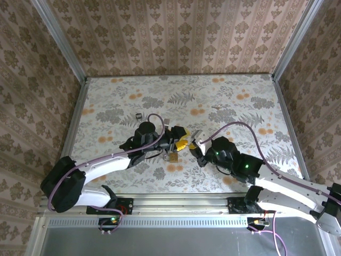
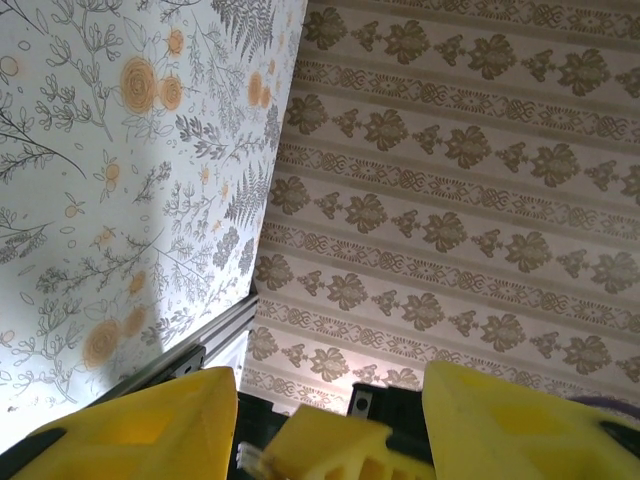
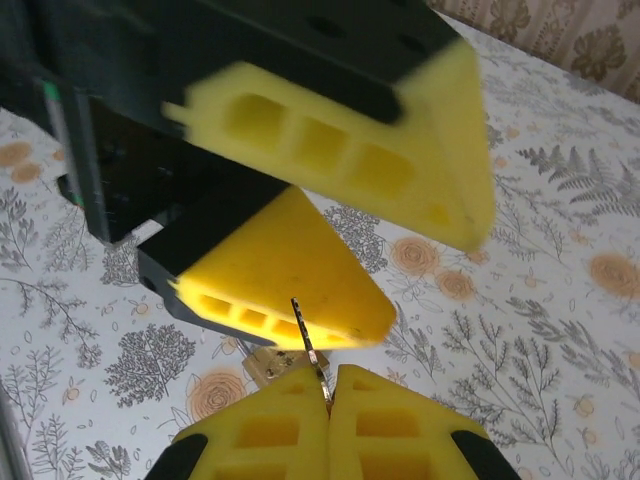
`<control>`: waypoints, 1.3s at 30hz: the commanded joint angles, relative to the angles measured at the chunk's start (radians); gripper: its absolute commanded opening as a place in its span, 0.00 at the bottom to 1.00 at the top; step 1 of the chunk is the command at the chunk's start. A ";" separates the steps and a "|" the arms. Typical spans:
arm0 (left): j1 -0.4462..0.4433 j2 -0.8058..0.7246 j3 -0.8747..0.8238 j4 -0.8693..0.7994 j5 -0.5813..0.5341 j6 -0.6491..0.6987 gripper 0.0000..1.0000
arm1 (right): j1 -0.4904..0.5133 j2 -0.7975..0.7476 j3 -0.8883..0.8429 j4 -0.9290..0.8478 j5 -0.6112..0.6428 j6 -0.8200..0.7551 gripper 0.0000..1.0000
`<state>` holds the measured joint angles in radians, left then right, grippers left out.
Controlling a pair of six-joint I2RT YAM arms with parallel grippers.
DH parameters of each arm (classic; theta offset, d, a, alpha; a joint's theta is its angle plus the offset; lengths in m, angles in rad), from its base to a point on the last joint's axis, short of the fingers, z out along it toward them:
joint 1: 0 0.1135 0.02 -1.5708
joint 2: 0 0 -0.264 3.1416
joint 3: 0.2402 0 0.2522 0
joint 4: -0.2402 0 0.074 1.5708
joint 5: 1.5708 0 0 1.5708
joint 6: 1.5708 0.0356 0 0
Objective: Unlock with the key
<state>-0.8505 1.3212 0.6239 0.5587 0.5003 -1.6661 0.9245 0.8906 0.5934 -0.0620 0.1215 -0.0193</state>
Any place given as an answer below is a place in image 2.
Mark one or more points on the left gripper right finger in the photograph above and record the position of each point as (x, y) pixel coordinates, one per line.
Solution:
(525, 440)

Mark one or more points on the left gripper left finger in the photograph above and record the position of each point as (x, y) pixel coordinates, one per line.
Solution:
(150, 435)

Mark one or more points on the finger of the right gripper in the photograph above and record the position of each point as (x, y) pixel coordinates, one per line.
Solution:
(325, 440)

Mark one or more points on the small white connector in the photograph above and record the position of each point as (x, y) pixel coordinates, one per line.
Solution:
(250, 457)

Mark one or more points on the aluminium front rail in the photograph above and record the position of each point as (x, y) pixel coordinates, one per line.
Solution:
(220, 330)

